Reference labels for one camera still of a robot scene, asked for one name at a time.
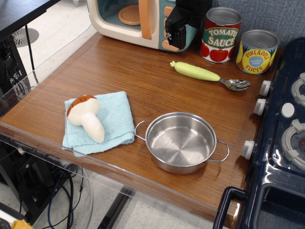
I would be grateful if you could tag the plush toy mushroom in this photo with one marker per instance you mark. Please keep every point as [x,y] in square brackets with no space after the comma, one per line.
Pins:
[83,112]

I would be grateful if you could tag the pineapple slices can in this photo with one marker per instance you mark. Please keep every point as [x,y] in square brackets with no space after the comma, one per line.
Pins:
[256,52]

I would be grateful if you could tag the metal pot with handles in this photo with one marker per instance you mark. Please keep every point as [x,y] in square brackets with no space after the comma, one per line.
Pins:
[180,143]

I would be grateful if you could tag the dark blue toy stove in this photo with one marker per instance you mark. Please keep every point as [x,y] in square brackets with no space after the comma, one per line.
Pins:
[275,194]

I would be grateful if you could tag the toy microwave oven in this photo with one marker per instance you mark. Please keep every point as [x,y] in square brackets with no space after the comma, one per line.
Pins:
[140,22]

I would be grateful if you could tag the light blue folded cloth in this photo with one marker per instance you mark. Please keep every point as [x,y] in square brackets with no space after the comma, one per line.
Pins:
[116,117]

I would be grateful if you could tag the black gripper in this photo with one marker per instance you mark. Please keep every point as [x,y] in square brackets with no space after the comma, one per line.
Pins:
[191,12]

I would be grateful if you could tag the black desk at left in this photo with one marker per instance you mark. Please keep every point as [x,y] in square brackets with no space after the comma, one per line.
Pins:
[14,14]

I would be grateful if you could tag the tomato sauce can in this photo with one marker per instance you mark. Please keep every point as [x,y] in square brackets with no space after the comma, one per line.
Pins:
[220,33]

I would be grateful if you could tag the spoon with green handle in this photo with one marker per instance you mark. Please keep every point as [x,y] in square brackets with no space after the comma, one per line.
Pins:
[206,75]

